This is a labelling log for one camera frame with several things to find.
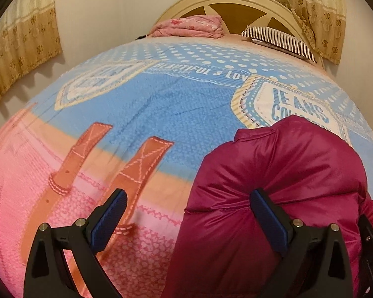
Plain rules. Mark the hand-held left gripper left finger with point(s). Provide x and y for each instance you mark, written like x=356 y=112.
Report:
x=108 y=220

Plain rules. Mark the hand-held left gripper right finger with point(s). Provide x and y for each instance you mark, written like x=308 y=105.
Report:
x=269 y=220

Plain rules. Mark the magenta puffer jacket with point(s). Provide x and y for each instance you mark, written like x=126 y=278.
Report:
x=298 y=167

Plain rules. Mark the blue and pink printed blanket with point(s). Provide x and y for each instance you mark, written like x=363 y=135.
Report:
x=149 y=108

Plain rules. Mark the striped pillow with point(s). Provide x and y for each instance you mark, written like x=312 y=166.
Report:
x=279 y=40

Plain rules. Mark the beige floral curtain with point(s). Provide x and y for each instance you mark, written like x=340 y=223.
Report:
x=317 y=12
x=21 y=43

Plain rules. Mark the pink folded quilt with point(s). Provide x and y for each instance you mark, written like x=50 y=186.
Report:
x=189 y=26

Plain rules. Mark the cream wooden bed headboard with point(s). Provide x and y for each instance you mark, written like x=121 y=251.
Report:
x=186 y=6

